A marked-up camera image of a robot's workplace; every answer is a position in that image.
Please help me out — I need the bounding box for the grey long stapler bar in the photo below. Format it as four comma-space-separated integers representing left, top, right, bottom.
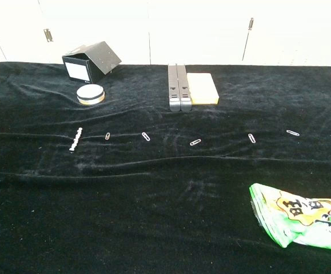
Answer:
167, 63, 193, 112

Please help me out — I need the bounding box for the beige rectangular block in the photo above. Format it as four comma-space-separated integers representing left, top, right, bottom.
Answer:
186, 72, 220, 105

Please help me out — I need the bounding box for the black velvet tablecloth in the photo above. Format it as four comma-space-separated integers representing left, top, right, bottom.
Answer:
0, 61, 331, 274

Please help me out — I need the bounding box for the black cardboard box open lid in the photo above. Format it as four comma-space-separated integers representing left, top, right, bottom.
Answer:
61, 41, 122, 85

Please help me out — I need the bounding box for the green snack bag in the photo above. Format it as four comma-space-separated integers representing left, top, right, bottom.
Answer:
249, 183, 331, 252

